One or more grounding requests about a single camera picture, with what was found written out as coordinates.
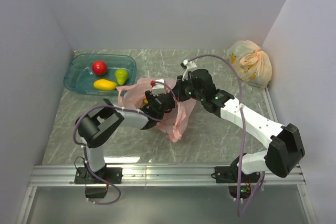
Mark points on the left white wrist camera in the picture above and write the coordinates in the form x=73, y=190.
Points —
x=158, y=87

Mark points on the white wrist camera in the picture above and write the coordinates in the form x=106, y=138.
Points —
x=188, y=66
x=158, y=87

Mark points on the black box under rail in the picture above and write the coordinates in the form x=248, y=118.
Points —
x=96, y=192

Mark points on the teal transparent plastic basin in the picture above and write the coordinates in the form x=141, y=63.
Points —
x=80, y=76

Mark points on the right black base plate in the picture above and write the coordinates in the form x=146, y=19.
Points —
x=225, y=174

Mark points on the aluminium mounting rail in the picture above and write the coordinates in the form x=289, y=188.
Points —
x=132, y=175

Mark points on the red apple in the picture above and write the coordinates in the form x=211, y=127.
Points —
x=99, y=68

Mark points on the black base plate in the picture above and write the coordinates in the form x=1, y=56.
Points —
x=110, y=174
x=225, y=174

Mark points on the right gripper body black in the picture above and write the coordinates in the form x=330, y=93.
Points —
x=186, y=90

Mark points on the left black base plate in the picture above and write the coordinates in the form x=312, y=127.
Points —
x=110, y=174

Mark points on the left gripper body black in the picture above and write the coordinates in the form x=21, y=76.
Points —
x=150, y=97

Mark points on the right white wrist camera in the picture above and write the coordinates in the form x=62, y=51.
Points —
x=188, y=66

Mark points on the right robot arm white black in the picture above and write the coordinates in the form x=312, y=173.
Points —
x=283, y=143

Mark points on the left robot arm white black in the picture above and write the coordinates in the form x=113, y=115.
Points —
x=95, y=127

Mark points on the yellow fruit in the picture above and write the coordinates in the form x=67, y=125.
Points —
x=104, y=84

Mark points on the green pear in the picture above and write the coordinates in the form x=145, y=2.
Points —
x=121, y=76

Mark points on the orange knotted plastic bag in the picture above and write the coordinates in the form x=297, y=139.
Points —
x=251, y=63

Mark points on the pink plastic bag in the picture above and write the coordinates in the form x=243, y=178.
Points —
x=132, y=97

